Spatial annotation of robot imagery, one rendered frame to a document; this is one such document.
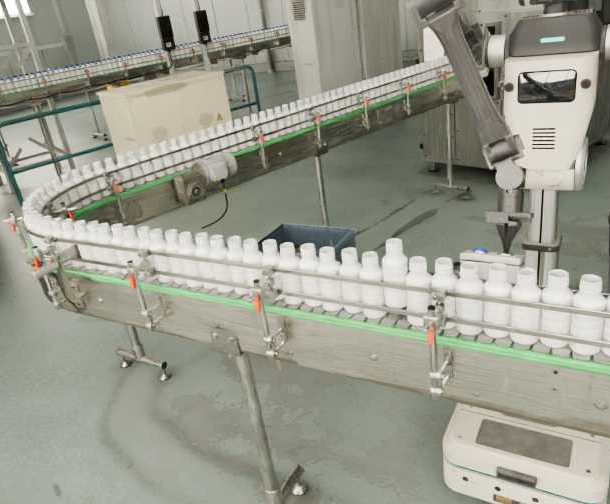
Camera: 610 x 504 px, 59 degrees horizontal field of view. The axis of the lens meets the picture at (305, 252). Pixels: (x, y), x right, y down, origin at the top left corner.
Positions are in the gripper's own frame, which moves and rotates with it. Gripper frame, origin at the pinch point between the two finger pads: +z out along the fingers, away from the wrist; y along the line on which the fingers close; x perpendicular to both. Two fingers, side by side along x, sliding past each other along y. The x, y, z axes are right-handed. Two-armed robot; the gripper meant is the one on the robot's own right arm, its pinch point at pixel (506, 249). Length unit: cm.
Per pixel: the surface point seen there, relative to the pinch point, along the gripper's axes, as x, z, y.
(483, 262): -3.5, 3.1, -4.4
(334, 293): -16.0, 13.0, -37.5
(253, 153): 124, -29, -161
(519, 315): -17.6, 11.5, 6.3
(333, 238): 45, 7, -69
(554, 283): -18.4, 3.8, 12.4
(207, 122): 298, -68, -340
